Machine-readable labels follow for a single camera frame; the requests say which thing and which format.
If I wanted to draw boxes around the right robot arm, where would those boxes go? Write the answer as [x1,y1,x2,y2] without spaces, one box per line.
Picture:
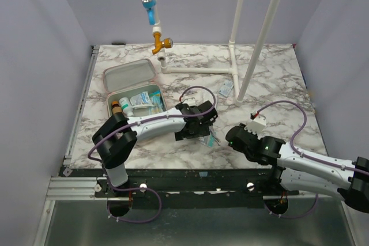
[225,124,368,213]

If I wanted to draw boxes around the white blue gauze packet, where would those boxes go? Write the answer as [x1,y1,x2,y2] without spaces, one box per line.
[129,91,153,108]

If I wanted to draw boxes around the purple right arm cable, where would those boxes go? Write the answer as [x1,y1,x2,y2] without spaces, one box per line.
[253,100,358,219]

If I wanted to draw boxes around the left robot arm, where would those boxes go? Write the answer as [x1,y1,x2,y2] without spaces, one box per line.
[92,100,218,197]

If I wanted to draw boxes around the pink medicine kit case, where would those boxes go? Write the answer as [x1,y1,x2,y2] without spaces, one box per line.
[103,59,167,116]

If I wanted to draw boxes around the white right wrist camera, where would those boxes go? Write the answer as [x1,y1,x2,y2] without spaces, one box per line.
[244,112,266,135]

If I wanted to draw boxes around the amber bottle orange cap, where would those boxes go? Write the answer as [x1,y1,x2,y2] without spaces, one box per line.
[111,101,123,115]

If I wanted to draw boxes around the blue cotton swab packet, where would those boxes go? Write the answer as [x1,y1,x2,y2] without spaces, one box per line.
[149,90,164,115]

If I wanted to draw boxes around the clear bottle green label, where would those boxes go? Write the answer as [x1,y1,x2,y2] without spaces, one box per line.
[119,97,134,117]

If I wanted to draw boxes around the orange brass faucet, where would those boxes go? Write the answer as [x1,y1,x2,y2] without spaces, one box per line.
[152,32,173,55]

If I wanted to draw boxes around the metal scissors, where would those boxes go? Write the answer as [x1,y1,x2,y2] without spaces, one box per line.
[209,126,221,145]

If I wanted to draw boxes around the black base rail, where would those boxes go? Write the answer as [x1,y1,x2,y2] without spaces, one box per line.
[95,166,300,209]

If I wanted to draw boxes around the blue valve handle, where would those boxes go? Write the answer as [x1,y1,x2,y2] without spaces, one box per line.
[141,0,156,25]

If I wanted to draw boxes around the clear zip bag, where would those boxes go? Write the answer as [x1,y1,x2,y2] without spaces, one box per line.
[190,89,214,106]

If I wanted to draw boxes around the clear blue bandage packet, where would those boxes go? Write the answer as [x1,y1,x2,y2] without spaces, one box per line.
[198,134,217,147]

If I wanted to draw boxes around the white PVC pipe frame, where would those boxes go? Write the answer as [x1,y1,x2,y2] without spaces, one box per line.
[151,0,281,107]

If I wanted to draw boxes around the small blue white sachet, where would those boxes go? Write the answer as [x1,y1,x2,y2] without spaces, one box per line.
[218,80,234,97]

